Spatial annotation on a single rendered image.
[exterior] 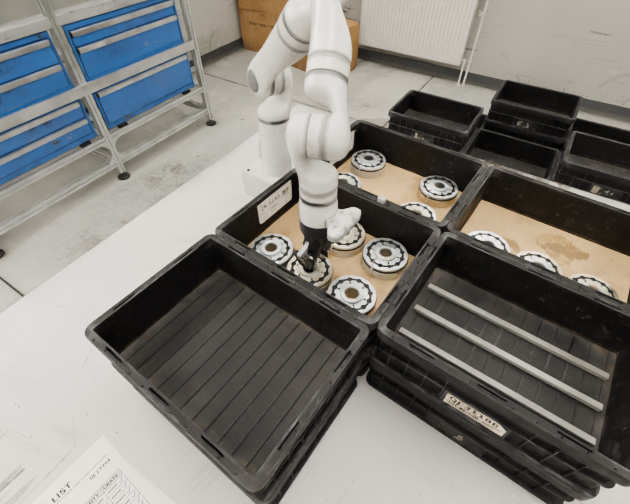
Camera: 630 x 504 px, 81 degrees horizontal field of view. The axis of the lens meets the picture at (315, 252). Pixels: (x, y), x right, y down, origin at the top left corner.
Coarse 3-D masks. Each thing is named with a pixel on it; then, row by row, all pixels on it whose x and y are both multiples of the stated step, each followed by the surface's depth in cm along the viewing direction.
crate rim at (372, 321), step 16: (288, 176) 92; (352, 192) 88; (384, 208) 84; (224, 224) 80; (432, 224) 80; (432, 240) 77; (256, 256) 74; (416, 256) 74; (288, 272) 72; (400, 288) 69; (336, 304) 66; (384, 304) 66; (368, 320) 64
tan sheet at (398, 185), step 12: (348, 168) 111; (396, 168) 111; (360, 180) 107; (372, 180) 107; (384, 180) 107; (396, 180) 107; (408, 180) 107; (420, 180) 107; (372, 192) 103; (384, 192) 103; (396, 192) 103; (408, 192) 103; (444, 216) 97
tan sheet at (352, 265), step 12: (288, 216) 97; (276, 228) 94; (288, 228) 94; (300, 240) 91; (360, 252) 88; (336, 264) 86; (348, 264) 86; (360, 264) 86; (408, 264) 86; (336, 276) 83; (360, 276) 83; (384, 288) 81
